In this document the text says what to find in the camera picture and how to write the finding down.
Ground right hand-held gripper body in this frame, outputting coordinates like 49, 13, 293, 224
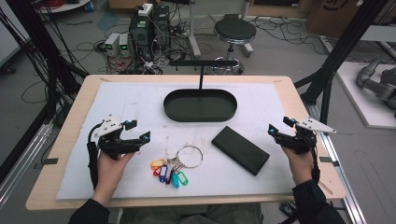
284, 117, 337, 154

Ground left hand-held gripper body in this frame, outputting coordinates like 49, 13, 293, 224
92, 114, 142, 161

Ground black wallet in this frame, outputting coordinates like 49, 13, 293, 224
211, 125, 271, 177

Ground key ring with coloured tags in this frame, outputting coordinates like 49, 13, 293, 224
149, 145, 205, 189

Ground black oval tray with hanger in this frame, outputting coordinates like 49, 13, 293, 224
163, 59, 239, 123

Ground person's left hand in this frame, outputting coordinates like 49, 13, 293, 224
94, 151, 135, 189

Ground person's right hand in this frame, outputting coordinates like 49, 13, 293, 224
281, 146, 315, 187

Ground black tape strip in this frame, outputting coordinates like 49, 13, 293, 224
33, 157, 60, 171
318, 156, 341, 168

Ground white platform board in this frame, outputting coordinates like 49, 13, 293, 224
335, 61, 396, 131

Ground black device under table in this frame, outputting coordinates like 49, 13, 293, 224
277, 201, 299, 217

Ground white table mat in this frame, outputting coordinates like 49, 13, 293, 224
55, 81, 296, 201

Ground grey bench power supply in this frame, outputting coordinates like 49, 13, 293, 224
119, 33, 132, 58
104, 32, 121, 58

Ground black computer tower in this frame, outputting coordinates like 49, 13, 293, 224
151, 5, 172, 51
128, 11, 154, 63

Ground person's legs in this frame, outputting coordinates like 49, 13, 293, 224
120, 203, 264, 224

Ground black round stool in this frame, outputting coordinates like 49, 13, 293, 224
206, 13, 258, 76

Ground white table leg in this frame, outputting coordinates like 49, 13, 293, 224
186, 0, 203, 59

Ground brown cardboard box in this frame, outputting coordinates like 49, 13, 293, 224
305, 0, 396, 39

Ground white power adapter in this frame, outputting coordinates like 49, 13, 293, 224
137, 3, 154, 18

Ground white round table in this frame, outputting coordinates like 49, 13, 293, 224
37, 0, 93, 15

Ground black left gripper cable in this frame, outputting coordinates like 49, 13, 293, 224
86, 122, 104, 191

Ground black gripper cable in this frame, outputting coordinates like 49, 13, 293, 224
86, 122, 104, 191
306, 134, 321, 185

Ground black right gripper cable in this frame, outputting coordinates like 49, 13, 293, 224
306, 134, 321, 185

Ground aluminium rail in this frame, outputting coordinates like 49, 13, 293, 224
0, 120, 54, 208
304, 102, 369, 224

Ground black frame post with cables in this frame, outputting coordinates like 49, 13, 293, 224
0, 0, 90, 185

